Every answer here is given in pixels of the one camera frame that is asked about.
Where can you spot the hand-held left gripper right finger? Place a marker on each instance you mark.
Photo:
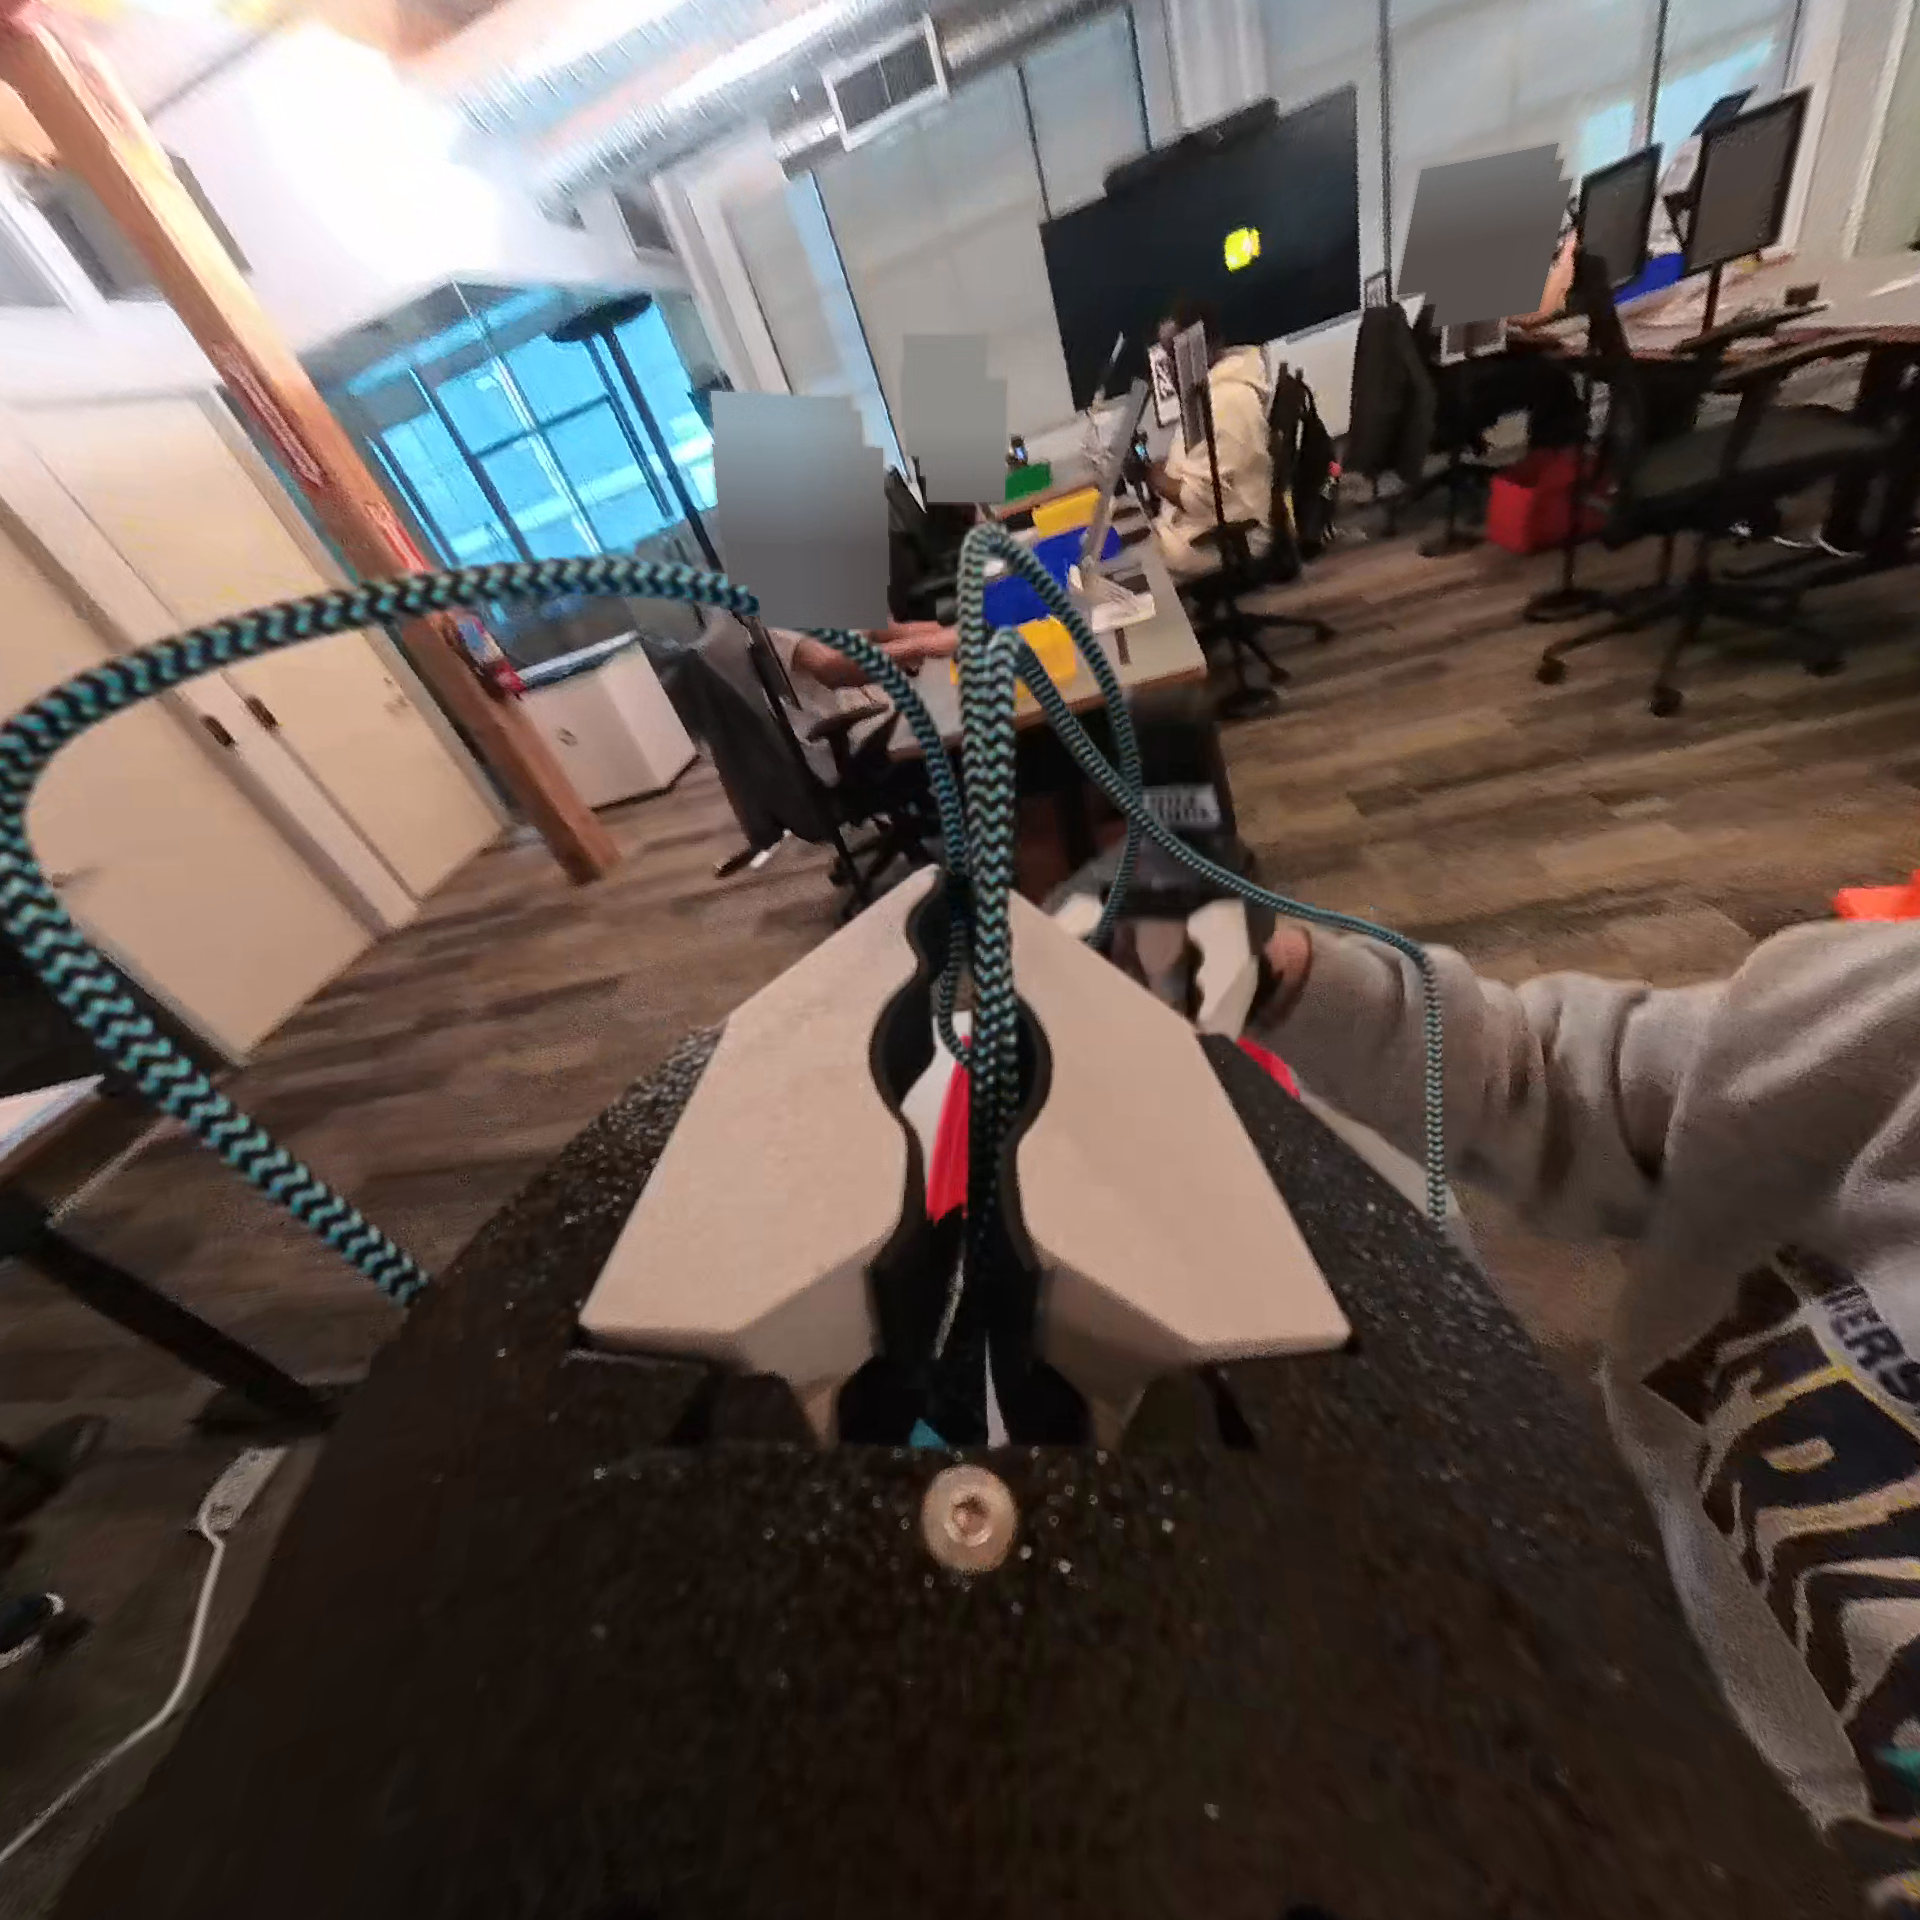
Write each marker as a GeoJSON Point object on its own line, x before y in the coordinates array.
{"type": "Point", "coordinates": [1170, 1200]}

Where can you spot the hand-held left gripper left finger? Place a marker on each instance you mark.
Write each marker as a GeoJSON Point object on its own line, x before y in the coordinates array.
{"type": "Point", "coordinates": [750, 1186]}

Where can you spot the person's right forearm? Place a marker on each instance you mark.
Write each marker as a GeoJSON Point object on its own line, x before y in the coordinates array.
{"type": "Point", "coordinates": [1575, 1067]}

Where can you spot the black printed box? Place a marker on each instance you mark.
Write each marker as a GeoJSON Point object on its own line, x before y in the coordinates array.
{"type": "Point", "coordinates": [1184, 819]}

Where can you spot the grey desk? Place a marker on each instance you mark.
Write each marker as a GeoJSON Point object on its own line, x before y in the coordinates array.
{"type": "Point", "coordinates": [1154, 645]}

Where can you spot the large yellow plastic bin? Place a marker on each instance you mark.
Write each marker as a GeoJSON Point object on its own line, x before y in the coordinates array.
{"type": "Point", "coordinates": [1049, 661]}

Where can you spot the metal phone stand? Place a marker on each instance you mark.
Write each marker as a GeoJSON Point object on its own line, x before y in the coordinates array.
{"type": "Point", "coordinates": [1119, 600]}

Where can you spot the blue plastic bin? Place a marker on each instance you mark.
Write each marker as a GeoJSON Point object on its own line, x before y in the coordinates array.
{"type": "Point", "coordinates": [1037, 598]}

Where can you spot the black office chair with jacket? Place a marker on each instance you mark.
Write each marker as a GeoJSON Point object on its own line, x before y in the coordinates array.
{"type": "Point", "coordinates": [1389, 389]}
{"type": "Point", "coordinates": [735, 734]}

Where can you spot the white recycling cabinet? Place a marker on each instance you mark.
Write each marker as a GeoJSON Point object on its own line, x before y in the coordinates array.
{"type": "Point", "coordinates": [616, 734]}

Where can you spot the small yellow plastic bin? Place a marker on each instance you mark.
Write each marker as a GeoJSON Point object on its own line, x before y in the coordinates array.
{"type": "Point", "coordinates": [1066, 515]}

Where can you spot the green plastic bin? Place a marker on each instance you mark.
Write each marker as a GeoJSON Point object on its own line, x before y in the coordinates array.
{"type": "Point", "coordinates": [1032, 483]}

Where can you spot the white door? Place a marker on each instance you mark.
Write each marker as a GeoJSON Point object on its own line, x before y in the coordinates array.
{"type": "Point", "coordinates": [225, 870]}
{"type": "Point", "coordinates": [375, 780]}

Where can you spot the red plastic bin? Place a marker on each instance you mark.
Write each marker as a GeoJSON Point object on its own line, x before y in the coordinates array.
{"type": "Point", "coordinates": [1546, 504]}

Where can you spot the black white tag board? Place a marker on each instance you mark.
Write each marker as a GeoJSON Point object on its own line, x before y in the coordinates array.
{"type": "Point", "coordinates": [1177, 382]}

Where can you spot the white power strip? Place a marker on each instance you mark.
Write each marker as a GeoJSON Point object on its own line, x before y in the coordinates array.
{"type": "Point", "coordinates": [241, 1490]}

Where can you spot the red fire extinguisher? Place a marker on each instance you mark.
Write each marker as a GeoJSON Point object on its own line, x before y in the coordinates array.
{"type": "Point", "coordinates": [487, 653]}

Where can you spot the orange object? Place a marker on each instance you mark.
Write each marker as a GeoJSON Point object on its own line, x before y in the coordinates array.
{"type": "Point", "coordinates": [1881, 901]}

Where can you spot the black monitor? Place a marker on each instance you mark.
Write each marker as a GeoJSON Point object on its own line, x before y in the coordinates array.
{"type": "Point", "coordinates": [1621, 212]}
{"type": "Point", "coordinates": [1746, 182]}

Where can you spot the black floor lamp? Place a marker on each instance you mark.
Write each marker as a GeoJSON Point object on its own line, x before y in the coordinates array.
{"type": "Point", "coordinates": [597, 318]}

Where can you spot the dark wooden desk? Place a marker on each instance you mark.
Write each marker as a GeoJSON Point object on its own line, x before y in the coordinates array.
{"type": "Point", "coordinates": [1845, 307]}

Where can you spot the white air vent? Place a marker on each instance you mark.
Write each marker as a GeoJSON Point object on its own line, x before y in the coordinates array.
{"type": "Point", "coordinates": [885, 83]}

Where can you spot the large black wall screen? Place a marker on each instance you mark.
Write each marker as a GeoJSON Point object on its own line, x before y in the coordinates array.
{"type": "Point", "coordinates": [1170, 270]}

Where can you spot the wooden post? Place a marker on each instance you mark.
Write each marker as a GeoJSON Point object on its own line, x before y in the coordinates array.
{"type": "Point", "coordinates": [308, 452]}

